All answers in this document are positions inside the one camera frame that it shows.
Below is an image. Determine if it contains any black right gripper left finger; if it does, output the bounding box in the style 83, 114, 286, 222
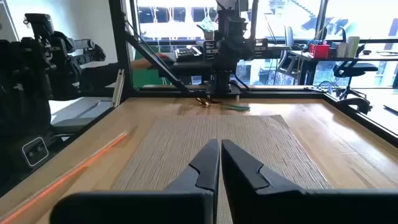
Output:
49, 139, 220, 224

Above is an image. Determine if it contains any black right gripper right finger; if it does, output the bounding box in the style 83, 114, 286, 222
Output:
221, 139, 398, 224

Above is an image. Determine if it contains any gold spoon green handle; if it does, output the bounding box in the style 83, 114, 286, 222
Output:
195, 97, 251, 112

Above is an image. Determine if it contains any orange drinking straw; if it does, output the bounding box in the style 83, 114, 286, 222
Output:
0, 131, 129, 224

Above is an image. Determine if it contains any potted green plant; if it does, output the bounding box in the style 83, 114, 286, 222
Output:
197, 17, 219, 41

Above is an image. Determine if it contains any grey office chair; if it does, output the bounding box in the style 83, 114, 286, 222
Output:
277, 26, 300, 76

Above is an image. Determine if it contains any grey woven placemat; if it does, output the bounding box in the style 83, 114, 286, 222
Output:
110, 114, 333, 224

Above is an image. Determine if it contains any red storage box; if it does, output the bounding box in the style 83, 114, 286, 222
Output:
308, 42, 331, 60

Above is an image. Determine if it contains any black office chair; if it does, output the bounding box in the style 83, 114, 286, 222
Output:
333, 26, 379, 100

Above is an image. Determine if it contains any black-topped desk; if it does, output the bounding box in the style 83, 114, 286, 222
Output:
288, 49, 398, 86

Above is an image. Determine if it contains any person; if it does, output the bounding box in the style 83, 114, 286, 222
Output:
79, 52, 171, 90

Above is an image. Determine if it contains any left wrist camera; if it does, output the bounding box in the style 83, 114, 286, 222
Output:
217, 11, 248, 40

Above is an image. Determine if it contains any black aluminium table frame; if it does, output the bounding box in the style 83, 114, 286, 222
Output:
0, 0, 398, 200

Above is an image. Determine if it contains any silver frame bracket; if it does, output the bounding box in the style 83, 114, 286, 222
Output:
111, 68, 126, 109

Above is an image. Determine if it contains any black table handle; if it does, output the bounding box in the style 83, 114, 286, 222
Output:
336, 97, 373, 115

